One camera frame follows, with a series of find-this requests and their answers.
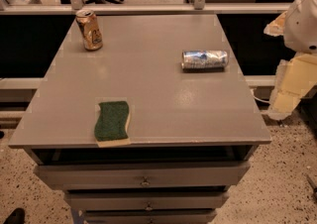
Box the silver blue redbull can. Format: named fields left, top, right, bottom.
left=181, top=51, right=229, bottom=69

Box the grey drawer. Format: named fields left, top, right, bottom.
left=34, top=162, right=250, bottom=190
left=84, top=209, right=216, bottom=224
left=64, top=192, right=229, bottom=211

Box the bottom grey drawer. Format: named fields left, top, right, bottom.
left=84, top=209, right=216, bottom=224

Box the grey drawer cabinet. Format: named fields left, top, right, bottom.
left=8, top=14, right=272, bottom=224

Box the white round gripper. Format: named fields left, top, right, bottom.
left=264, top=0, right=317, bottom=120

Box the middle grey drawer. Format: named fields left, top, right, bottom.
left=64, top=192, right=229, bottom=211

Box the black shoe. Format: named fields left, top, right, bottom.
left=3, top=208, right=25, bottom=224

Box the green yellow sponge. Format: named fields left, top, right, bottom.
left=94, top=101, right=131, bottom=148

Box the white cable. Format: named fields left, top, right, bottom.
left=251, top=88, right=271, bottom=105

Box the top grey drawer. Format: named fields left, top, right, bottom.
left=34, top=162, right=250, bottom=190

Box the gold soda can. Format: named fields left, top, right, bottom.
left=76, top=9, right=103, bottom=51

